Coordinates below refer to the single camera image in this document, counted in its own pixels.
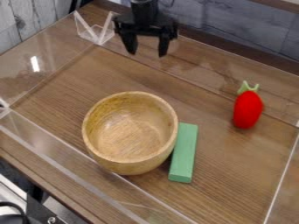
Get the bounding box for clear acrylic tray wall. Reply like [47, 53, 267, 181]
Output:
[0, 17, 299, 224]

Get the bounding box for clear acrylic corner bracket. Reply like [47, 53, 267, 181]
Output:
[74, 11, 116, 46]

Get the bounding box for wooden bowl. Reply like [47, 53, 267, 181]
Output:
[82, 91, 179, 175]

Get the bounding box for red plush fruit green stem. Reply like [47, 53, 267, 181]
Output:
[232, 80, 265, 129]

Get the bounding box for black metal stand bracket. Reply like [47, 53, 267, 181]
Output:
[26, 195, 67, 224]

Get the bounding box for black cable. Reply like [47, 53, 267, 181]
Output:
[0, 200, 30, 224]

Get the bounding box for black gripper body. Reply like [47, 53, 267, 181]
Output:
[112, 12, 178, 39]

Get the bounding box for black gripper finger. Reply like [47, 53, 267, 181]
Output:
[159, 34, 170, 57]
[119, 30, 138, 54]

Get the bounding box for green rectangular block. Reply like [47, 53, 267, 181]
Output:
[168, 122, 199, 183]

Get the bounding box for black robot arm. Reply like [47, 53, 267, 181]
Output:
[112, 0, 178, 57]

